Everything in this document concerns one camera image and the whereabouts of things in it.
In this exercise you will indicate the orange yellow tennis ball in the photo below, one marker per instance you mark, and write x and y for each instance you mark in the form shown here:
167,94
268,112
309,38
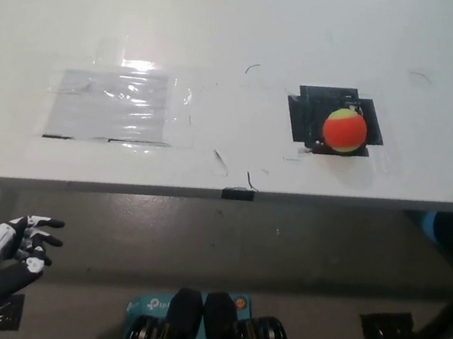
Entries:
343,131

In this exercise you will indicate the teal tp-link box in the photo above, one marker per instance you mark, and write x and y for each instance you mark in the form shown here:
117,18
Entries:
151,301

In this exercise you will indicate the small black tape strip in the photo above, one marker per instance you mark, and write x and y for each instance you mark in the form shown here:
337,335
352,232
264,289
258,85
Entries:
238,194

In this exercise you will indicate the blue object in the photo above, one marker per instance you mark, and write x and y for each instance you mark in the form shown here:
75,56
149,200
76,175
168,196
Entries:
429,223

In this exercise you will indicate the clear plastic taped sheet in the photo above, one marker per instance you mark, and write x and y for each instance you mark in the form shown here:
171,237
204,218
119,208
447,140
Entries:
107,109

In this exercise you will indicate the clear plastic film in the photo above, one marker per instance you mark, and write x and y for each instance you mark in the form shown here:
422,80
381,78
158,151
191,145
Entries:
181,128

